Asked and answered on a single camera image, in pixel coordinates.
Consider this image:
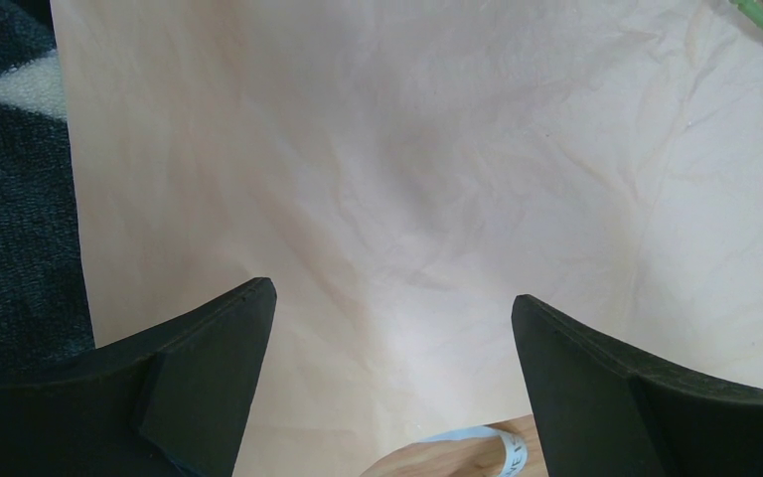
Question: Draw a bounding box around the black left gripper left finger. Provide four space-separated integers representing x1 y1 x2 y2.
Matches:
0 277 277 476

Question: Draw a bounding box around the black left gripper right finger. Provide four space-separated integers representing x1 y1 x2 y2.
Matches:
512 295 763 476

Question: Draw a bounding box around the peach green wrapping paper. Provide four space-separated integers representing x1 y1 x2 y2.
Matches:
52 1 763 476

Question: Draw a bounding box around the black floral plush blanket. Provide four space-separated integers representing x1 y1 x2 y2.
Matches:
0 1 94 376

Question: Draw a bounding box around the cream ribbon strap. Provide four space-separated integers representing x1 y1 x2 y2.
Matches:
420 425 531 477

